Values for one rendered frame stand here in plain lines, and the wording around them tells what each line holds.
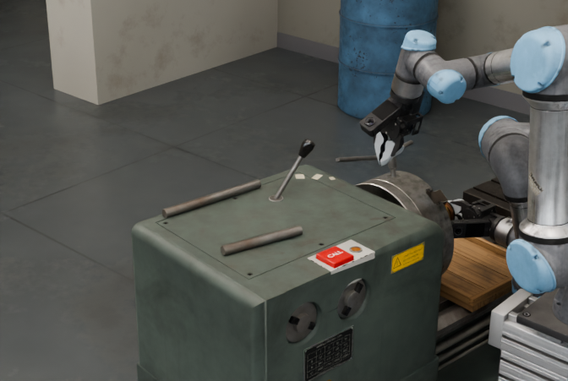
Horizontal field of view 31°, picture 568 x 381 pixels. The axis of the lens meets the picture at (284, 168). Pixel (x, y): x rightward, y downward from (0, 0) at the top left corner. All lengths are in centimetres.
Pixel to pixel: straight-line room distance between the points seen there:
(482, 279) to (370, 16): 351
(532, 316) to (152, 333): 88
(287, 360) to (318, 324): 10
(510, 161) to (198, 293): 81
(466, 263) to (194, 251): 103
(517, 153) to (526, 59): 54
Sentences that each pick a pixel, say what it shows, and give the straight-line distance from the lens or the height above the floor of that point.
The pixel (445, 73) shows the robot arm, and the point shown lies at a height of 162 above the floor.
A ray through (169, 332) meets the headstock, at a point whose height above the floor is 103.
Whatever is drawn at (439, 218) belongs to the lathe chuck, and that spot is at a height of 117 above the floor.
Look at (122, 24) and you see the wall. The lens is 678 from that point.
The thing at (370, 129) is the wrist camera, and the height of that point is 145.
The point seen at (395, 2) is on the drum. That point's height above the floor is 78.
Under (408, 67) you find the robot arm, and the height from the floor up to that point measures 160.
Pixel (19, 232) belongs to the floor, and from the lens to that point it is 518.
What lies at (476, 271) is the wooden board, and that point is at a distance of 297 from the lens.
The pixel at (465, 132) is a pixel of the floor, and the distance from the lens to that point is 637.
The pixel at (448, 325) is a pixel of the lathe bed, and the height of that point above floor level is 85.
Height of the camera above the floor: 233
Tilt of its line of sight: 24 degrees down
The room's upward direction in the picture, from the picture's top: straight up
